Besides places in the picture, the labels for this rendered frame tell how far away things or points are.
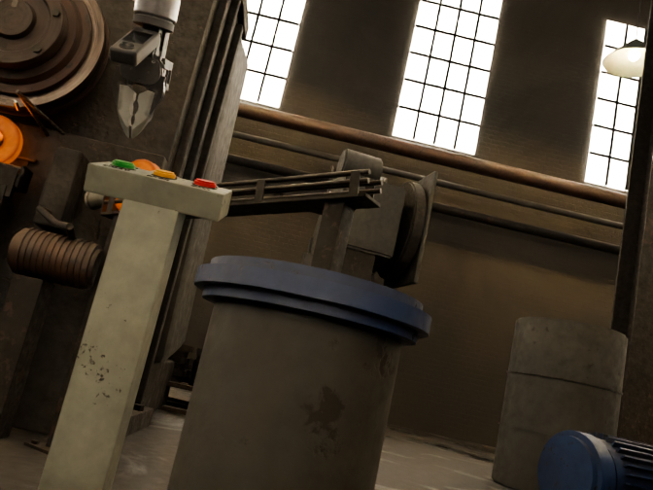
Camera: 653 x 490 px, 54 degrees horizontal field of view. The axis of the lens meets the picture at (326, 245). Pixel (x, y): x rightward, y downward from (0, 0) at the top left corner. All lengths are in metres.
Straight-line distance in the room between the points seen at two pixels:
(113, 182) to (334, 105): 7.59
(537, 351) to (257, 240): 5.15
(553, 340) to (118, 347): 2.71
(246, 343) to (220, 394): 0.07
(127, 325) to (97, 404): 0.14
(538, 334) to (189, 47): 2.28
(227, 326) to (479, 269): 7.74
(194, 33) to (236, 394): 1.69
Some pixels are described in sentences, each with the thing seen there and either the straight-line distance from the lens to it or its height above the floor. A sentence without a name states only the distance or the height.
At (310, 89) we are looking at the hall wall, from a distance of 8.75.
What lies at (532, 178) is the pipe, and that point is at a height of 3.18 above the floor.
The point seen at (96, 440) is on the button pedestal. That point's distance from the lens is 1.15.
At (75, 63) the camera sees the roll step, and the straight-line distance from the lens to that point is 2.12.
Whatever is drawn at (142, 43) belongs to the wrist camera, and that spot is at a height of 0.78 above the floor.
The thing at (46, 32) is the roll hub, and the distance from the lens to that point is 2.11.
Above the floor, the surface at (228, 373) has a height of 0.29.
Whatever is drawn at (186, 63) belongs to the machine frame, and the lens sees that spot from 2.25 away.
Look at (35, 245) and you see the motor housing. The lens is 1.82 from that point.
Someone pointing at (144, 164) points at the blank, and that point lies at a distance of 1.83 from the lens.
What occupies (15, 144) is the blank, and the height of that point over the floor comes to 0.78.
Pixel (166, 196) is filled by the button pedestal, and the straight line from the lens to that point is 1.16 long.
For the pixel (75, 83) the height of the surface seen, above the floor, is 1.00.
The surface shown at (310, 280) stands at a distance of 0.72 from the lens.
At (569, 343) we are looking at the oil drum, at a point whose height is 0.76.
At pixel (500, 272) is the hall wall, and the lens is 8.55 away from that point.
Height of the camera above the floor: 0.31
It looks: 12 degrees up
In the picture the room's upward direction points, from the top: 13 degrees clockwise
